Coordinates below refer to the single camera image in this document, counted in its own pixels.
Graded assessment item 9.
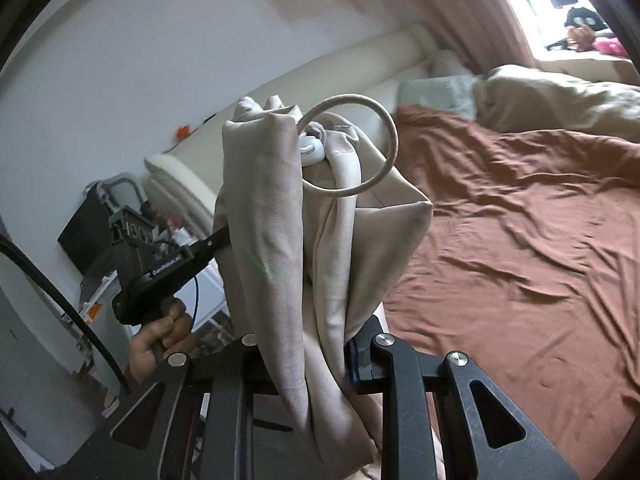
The rust brown bedspread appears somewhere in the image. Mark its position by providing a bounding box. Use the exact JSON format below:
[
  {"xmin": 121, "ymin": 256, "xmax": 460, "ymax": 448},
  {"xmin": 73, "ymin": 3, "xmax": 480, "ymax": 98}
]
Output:
[{"xmin": 384, "ymin": 105, "xmax": 639, "ymax": 479}]

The brown curtain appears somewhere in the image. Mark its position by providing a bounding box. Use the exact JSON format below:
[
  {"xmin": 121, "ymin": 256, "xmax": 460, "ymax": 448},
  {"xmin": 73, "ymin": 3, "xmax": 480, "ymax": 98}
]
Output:
[{"xmin": 412, "ymin": 0, "xmax": 536, "ymax": 73}]

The beige large garment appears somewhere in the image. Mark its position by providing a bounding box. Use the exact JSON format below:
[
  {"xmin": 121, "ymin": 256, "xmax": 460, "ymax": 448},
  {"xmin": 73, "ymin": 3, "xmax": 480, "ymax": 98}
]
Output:
[{"xmin": 217, "ymin": 113, "xmax": 433, "ymax": 479}]

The pink plush toy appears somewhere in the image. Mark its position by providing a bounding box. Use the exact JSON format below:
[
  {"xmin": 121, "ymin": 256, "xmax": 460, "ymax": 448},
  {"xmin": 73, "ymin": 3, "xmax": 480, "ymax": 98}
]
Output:
[{"xmin": 593, "ymin": 37, "xmax": 629, "ymax": 58}]

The black cable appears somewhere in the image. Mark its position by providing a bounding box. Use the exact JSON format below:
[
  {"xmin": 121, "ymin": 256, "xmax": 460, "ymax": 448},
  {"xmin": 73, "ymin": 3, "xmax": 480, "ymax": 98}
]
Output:
[{"xmin": 0, "ymin": 234, "xmax": 132, "ymax": 394}]

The black plush toy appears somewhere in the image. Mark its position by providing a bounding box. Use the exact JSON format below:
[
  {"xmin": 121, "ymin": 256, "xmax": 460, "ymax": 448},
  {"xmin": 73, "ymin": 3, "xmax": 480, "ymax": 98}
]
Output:
[{"xmin": 546, "ymin": 6, "xmax": 608, "ymax": 52}]

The person's left hand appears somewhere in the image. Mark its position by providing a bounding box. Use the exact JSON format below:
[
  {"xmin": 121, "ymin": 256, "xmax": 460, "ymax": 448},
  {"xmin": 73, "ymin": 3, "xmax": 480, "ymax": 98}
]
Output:
[{"xmin": 129, "ymin": 297, "xmax": 198, "ymax": 384}]

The grey green pillow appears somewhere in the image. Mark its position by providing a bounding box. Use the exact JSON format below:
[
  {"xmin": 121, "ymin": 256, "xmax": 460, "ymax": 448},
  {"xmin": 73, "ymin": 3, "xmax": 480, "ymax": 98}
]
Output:
[{"xmin": 397, "ymin": 75, "xmax": 477, "ymax": 120}]

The olive beige duvet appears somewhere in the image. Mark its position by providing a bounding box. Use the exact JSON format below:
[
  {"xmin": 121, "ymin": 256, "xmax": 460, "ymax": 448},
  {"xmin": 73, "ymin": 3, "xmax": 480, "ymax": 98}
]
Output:
[{"xmin": 473, "ymin": 65, "xmax": 639, "ymax": 143}]

